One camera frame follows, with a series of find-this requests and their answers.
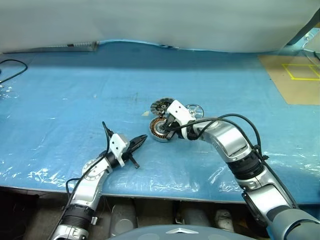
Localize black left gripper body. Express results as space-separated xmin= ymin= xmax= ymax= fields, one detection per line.
xmin=121 ymin=141 xmax=134 ymax=164

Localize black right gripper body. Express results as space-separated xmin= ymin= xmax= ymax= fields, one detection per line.
xmin=164 ymin=113 xmax=180 ymax=130

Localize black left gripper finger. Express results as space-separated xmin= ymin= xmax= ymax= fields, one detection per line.
xmin=128 ymin=134 xmax=149 ymax=154
xmin=127 ymin=153 xmax=140 ymax=169

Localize round motor housing copper windings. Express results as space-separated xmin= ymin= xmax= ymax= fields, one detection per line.
xmin=149 ymin=116 xmax=176 ymax=144

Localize grey round motor lid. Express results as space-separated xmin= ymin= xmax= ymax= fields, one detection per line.
xmin=150 ymin=98 xmax=176 ymax=118

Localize silver spoked rotor disc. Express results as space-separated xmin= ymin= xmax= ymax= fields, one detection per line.
xmin=184 ymin=103 xmax=205 ymax=118

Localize blue plastic table sheet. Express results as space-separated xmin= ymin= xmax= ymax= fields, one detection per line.
xmin=0 ymin=38 xmax=320 ymax=206

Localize grey robot torso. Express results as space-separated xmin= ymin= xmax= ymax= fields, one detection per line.
xmin=107 ymin=223 xmax=258 ymax=240

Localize pale rounded shape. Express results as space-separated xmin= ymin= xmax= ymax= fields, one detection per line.
xmin=214 ymin=209 xmax=235 ymax=233

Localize white cloth backdrop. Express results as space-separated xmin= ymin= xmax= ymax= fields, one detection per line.
xmin=0 ymin=0 xmax=320 ymax=54

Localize yellow tape square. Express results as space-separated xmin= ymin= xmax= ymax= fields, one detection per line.
xmin=282 ymin=63 xmax=320 ymax=81

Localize brown cardboard sheet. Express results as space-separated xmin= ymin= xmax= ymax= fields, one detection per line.
xmin=257 ymin=53 xmax=320 ymax=105

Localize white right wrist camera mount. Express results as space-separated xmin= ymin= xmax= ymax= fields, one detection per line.
xmin=166 ymin=99 xmax=197 ymax=140

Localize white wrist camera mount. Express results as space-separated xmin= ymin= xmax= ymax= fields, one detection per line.
xmin=109 ymin=133 xmax=131 ymax=168
xmin=166 ymin=99 xmax=197 ymax=140

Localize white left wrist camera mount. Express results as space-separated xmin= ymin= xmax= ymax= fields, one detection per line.
xmin=109 ymin=133 xmax=131 ymax=168

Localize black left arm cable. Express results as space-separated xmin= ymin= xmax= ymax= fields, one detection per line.
xmin=65 ymin=121 xmax=113 ymax=216

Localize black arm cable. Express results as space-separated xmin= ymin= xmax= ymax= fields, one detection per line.
xmin=65 ymin=121 xmax=113 ymax=216
xmin=173 ymin=113 xmax=300 ymax=210

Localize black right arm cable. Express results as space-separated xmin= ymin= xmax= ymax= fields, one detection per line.
xmin=173 ymin=113 xmax=300 ymax=210

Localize silver metal rail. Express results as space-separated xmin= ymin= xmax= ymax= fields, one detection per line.
xmin=2 ymin=41 xmax=100 ymax=55

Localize thin black cable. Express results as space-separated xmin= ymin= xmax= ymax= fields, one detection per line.
xmin=0 ymin=59 xmax=29 ymax=85

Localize blue-grey metal frame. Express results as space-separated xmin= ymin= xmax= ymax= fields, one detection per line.
xmin=282 ymin=14 xmax=320 ymax=58

